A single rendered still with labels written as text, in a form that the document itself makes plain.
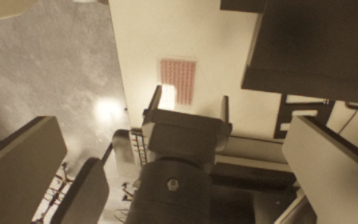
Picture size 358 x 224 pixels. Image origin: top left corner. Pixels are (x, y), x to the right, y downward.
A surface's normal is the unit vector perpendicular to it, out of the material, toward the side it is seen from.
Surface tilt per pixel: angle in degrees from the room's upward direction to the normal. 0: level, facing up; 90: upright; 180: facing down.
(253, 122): 0
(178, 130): 78
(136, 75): 0
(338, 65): 0
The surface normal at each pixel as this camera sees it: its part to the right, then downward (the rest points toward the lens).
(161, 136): 0.04, -0.61
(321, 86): -0.17, 0.64
